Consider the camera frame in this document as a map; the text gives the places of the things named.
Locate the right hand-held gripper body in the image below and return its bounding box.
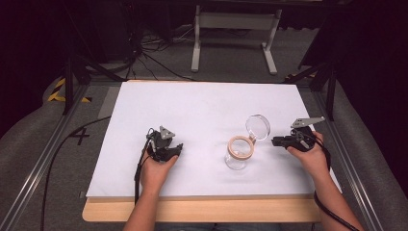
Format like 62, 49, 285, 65
282, 115, 326, 152

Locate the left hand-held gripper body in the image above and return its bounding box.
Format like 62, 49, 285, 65
145, 125, 178, 163

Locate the hinged glass jar lid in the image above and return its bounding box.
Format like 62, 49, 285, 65
244, 114, 271, 142

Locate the clear glass jar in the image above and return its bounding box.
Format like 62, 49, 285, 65
224, 135, 257, 171

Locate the person's right hand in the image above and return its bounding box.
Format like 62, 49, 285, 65
286, 130, 331, 181

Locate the person's left hand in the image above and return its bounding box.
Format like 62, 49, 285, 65
140, 150, 179, 195

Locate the white table mat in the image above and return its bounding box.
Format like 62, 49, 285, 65
86, 80, 343, 200

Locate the black tripod stand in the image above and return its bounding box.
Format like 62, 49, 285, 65
283, 59, 338, 122
62, 3, 126, 116

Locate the yellow black floor tape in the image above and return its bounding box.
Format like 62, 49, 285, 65
47, 78, 93, 104

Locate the white metal stand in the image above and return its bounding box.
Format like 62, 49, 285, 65
191, 4, 283, 76

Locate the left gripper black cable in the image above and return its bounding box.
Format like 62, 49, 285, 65
134, 128, 156, 206

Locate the aluminium floor rail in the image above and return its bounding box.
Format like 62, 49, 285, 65
0, 84, 90, 231
312, 90, 386, 231

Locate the bundle of floor cables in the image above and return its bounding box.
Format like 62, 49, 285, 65
124, 18, 198, 83

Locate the black floor cable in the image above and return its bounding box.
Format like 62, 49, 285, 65
39, 115, 112, 231

